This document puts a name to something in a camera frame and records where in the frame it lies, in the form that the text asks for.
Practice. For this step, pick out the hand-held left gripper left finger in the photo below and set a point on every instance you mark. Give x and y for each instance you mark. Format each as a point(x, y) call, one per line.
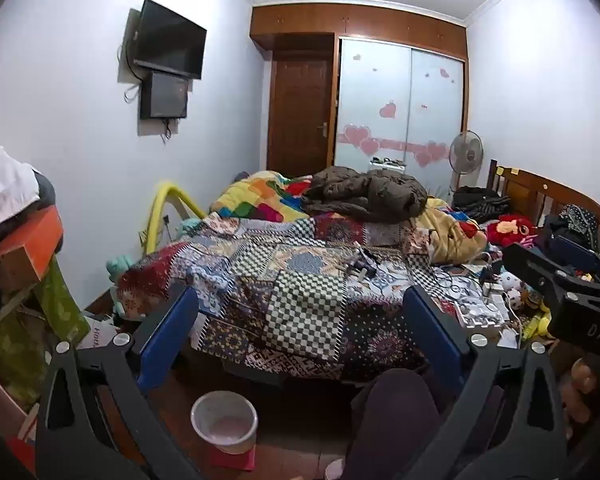
point(167, 332)

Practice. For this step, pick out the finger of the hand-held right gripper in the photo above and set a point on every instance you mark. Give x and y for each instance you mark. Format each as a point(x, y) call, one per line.
point(535, 267)
point(580, 257)

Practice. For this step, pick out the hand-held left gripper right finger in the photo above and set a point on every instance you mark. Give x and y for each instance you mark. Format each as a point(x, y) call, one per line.
point(430, 332)

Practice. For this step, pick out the white plastic trash bin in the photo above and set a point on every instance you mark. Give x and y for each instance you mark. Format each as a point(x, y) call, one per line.
point(225, 422)

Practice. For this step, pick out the person's right hand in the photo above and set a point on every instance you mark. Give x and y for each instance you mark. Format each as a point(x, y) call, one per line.
point(580, 390)

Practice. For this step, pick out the white spotted plush dog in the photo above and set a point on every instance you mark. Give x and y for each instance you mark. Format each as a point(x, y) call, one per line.
point(511, 287)

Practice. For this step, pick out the dark patterned garment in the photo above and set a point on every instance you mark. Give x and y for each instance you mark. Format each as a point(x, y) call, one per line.
point(577, 220)

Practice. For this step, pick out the red plush toy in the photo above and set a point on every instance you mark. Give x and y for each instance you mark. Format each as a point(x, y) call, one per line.
point(510, 230)

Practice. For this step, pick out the yellow toy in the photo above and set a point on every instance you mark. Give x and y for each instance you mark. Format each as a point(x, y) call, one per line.
point(537, 325)

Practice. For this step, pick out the white power strip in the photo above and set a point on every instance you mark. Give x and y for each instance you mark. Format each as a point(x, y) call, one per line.
point(480, 312)

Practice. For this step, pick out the white paper bag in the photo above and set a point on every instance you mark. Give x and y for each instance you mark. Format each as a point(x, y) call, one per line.
point(97, 335)

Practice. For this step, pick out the wooden bed headboard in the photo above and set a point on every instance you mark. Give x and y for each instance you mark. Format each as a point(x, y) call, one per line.
point(530, 190)

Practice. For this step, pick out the teal plush toy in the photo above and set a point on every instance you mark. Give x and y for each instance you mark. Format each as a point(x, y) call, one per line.
point(119, 267)

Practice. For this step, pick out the black clothes pile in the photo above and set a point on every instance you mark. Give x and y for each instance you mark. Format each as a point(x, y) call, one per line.
point(480, 201)

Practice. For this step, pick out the yellow plush blanket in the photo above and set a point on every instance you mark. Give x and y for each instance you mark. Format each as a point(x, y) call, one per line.
point(450, 240)

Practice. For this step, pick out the small black device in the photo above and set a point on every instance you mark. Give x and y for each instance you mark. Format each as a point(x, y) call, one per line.
point(362, 265)

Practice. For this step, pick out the person's leg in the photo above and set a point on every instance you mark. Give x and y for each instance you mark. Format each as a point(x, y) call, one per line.
point(395, 425)

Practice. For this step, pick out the green patterned bag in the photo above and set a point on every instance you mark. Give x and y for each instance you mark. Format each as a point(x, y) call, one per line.
point(55, 305)

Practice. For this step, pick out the yellow curved tube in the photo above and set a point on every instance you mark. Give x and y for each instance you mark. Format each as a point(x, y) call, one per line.
point(155, 210)

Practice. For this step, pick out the patchwork patterned blanket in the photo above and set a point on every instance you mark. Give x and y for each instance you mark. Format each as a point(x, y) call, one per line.
point(300, 300)

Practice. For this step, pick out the standing electric fan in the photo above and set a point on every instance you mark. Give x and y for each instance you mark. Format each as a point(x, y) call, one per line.
point(465, 152)

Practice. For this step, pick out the brown padded jacket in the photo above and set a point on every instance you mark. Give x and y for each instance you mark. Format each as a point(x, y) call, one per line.
point(370, 192)

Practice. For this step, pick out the orange cardboard box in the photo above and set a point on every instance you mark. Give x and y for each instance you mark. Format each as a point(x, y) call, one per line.
point(27, 250)

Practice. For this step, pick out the colourful block blanket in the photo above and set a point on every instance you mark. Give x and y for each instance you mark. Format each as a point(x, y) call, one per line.
point(260, 195)

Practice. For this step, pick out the grey cloth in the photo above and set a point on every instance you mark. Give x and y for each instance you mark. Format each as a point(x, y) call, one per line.
point(46, 190)

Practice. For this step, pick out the white cloth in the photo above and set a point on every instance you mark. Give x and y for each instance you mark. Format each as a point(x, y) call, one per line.
point(5, 185)

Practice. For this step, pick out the wooden wardrobe with sliding doors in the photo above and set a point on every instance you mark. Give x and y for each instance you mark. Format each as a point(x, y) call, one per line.
point(395, 90)

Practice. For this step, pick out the black box under television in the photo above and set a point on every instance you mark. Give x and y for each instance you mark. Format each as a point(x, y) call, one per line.
point(164, 96)

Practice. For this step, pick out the brown wooden door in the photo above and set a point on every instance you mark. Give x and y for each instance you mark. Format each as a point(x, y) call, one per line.
point(300, 120)

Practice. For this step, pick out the black wall television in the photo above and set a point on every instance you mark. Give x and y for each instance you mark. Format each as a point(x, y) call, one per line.
point(170, 40)

